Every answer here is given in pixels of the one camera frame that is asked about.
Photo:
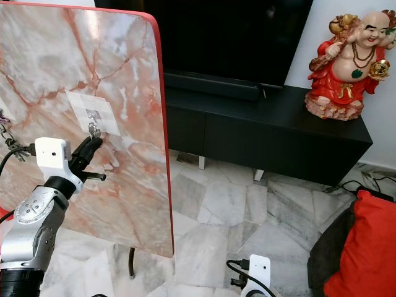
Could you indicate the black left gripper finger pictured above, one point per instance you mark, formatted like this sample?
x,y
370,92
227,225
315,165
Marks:
x,y
78,153
93,147

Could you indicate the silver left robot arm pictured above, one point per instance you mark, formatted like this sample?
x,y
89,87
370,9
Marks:
x,y
37,229

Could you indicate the keys with purple tag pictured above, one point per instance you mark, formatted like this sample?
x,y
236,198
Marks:
x,y
7,139

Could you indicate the marble table top red rim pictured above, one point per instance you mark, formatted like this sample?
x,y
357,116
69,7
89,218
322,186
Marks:
x,y
74,55

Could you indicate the black table leg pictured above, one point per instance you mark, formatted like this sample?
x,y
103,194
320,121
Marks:
x,y
131,263

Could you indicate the white console leg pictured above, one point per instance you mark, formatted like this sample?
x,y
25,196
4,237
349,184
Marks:
x,y
258,175
201,162

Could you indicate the red cushion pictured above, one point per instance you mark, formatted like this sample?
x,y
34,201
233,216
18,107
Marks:
x,y
365,247

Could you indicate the black soundbar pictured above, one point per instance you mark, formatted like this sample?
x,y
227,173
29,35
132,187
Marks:
x,y
213,86

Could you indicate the black TV console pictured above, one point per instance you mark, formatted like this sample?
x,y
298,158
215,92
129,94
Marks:
x,y
272,133

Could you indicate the black flat television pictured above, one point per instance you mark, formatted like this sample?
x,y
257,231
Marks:
x,y
223,37

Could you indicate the red laughing Buddha statue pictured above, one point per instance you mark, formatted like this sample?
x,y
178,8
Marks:
x,y
340,74

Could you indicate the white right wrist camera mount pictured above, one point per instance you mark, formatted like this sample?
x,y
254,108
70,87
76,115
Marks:
x,y
258,272

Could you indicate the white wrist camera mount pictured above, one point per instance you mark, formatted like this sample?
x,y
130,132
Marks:
x,y
51,154
258,272

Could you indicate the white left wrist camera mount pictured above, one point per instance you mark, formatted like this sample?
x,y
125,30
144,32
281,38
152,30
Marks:
x,y
51,154

